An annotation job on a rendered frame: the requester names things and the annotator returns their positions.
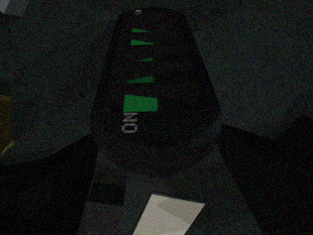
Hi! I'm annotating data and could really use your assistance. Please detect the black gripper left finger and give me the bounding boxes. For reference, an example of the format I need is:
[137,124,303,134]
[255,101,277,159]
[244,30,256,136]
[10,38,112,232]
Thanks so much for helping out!
[0,134,99,235]

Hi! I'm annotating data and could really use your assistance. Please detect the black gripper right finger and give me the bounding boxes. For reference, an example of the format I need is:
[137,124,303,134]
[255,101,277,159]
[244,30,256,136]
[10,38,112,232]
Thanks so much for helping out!
[217,124,313,235]

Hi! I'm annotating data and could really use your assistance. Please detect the yellow rectangular block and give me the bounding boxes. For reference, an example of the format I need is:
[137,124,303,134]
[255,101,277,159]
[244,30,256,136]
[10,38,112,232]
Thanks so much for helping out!
[0,94,13,156]

